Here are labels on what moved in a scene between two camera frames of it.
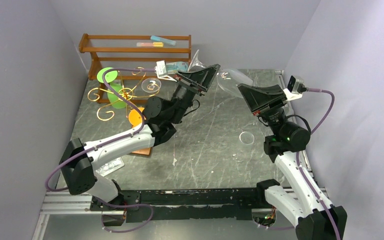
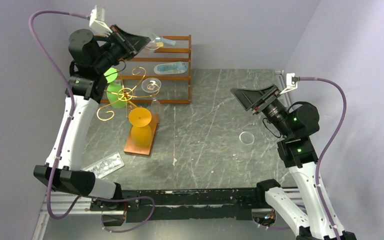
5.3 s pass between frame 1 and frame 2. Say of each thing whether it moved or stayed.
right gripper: stayed
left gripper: moved
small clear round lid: stayed
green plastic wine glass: stayed
